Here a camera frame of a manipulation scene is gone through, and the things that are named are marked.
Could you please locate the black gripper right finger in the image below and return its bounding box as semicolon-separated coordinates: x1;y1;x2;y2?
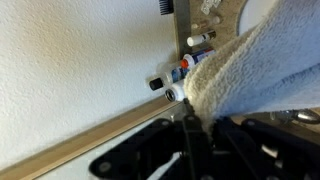
212;115;320;180

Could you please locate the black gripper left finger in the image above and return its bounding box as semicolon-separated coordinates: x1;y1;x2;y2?
87;97;213;180

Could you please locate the white terry towel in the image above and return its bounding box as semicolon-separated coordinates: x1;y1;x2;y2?
182;0;320;132

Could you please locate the chrome faucet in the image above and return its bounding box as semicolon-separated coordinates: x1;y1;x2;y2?
269;108;320;125

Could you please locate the blue bottle black cap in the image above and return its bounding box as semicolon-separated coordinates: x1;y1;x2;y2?
148;66;191;92

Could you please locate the small white roll-on bottle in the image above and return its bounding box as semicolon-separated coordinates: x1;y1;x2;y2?
186;30;217;48

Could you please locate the small clear vial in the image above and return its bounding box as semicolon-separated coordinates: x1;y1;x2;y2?
191;15;221;31

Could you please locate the white oval sink basin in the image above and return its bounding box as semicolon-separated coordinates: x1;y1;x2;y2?
236;0;278;36

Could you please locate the black comb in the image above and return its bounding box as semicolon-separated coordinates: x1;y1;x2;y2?
158;0;175;16

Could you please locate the wood framed wall mirror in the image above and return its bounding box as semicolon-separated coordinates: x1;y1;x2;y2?
0;96;188;180

